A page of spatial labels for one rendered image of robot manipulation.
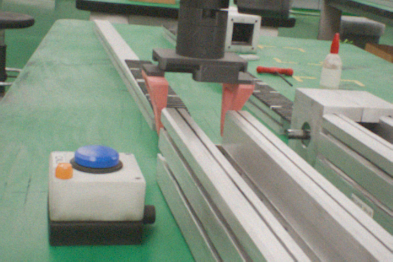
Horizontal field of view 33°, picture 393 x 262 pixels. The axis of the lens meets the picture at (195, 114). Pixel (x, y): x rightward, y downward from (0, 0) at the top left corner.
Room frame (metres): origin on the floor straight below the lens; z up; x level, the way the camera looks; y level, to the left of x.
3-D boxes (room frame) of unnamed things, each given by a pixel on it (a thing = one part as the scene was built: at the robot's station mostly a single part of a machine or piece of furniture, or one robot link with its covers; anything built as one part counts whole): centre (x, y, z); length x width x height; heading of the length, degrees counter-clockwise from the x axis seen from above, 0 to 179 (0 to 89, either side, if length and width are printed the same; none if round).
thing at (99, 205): (0.57, 0.08, 0.81); 0.10 x 0.08 x 0.06; 105
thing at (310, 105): (0.81, -0.17, 0.83); 0.12 x 0.09 x 0.10; 105
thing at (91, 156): (0.57, 0.08, 0.84); 0.04 x 0.04 x 0.02
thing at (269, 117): (1.42, -0.02, 0.79); 0.96 x 0.04 x 0.03; 15
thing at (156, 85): (0.77, 0.03, 0.86); 0.07 x 0.07 x 0.09; 14
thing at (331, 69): (1.30, -0.26, 0.84); 0.04 x 0.04 x 0.12
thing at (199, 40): (0.77, 0.00, 0.93); 0.10 x 0.07 x 0.07; 104
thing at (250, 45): (1.75, -0.07, 0.83); 0.11 x 0.10 x 0.10; 108
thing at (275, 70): (1.37, -0.17, 0.79); 0.16 x 0.08 x 0.02; 8
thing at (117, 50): (1.38, 0.16, 0.79); 0.96 x 0.04 x 0.03; 15
